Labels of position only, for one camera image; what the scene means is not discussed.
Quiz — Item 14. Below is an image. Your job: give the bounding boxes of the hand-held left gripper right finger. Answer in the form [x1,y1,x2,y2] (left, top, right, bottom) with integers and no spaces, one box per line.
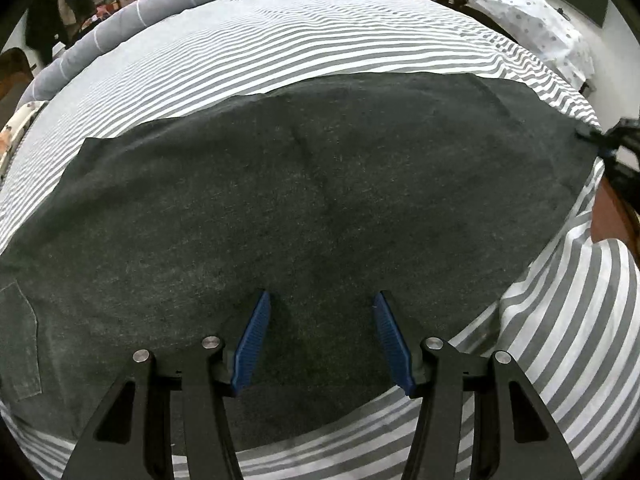
[372,290,583,480]

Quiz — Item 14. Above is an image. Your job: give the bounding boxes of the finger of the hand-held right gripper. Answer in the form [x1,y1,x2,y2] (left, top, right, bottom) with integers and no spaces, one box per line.
[575,125,621,152]

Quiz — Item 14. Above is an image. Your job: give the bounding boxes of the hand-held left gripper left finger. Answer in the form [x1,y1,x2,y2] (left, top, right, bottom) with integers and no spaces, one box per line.
[60,290,272,480]

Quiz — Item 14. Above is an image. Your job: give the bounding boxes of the dark denim pants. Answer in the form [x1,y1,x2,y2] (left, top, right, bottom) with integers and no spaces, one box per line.
[0,72,601,453]

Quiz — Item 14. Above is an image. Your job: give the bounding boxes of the white polka dot cloth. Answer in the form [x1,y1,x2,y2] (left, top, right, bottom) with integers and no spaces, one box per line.
[462,0,588,91]

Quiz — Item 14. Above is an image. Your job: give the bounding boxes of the grey white striped bed sheet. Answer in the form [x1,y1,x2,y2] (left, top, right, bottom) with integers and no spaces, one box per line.
[0,0,640,480]

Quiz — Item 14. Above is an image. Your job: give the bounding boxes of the floral pillow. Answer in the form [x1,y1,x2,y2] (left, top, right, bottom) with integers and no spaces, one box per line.
[0,100,48,181]

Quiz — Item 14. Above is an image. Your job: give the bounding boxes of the rolled grey checked duvet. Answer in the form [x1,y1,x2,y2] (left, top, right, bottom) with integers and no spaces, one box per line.
[20,0,346,103]

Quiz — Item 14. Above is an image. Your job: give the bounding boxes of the carved wooden headboard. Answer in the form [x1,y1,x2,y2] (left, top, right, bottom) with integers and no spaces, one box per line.
[0,47,33,116]

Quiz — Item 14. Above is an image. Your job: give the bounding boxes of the black coat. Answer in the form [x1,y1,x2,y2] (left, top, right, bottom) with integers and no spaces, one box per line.
[25,0,96,58]

